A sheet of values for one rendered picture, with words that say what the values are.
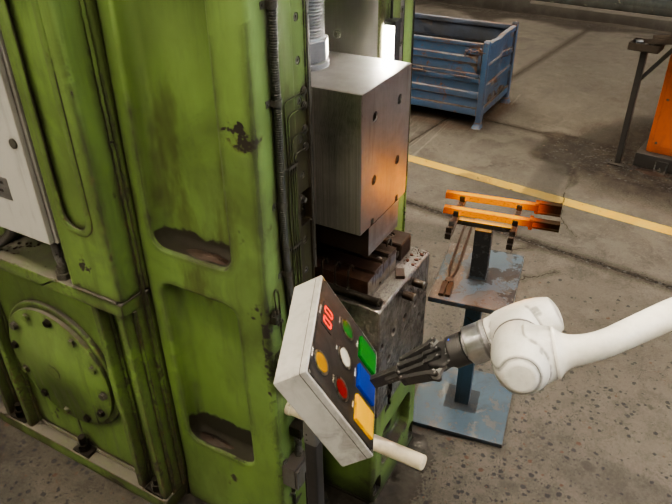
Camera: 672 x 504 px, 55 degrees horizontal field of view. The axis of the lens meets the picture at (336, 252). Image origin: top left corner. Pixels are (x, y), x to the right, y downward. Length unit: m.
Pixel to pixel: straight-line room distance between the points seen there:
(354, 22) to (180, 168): 0.69
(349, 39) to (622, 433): 1.94
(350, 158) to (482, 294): 0.95
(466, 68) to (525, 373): 4.51
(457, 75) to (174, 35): 4.16
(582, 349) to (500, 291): 1.19
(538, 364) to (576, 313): 2.36
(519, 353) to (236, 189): 0.77
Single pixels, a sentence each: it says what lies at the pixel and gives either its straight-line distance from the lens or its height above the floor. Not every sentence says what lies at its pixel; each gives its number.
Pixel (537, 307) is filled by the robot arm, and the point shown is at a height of 1.27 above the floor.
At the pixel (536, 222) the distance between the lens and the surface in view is 2.38.
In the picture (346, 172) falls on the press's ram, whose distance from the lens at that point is 1.72.
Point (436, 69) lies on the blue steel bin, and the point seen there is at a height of 0.44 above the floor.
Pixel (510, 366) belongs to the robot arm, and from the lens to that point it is 1.25.
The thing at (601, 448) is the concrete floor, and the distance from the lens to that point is 2.95.
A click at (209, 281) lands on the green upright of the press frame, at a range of 1.82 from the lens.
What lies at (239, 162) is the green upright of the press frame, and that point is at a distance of 1.56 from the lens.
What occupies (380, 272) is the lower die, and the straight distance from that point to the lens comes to 2.00.
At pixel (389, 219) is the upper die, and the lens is 1.96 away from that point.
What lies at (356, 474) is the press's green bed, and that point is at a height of 0.14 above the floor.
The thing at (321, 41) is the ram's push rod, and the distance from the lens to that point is 1.80.
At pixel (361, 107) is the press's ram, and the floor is 1.53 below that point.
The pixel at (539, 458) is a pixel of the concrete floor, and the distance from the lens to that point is 2.83.
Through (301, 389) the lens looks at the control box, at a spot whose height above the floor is 1.15.
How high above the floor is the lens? 2.10
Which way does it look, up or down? 33 degrees down
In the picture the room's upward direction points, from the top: 1 degrees counter-clockwise
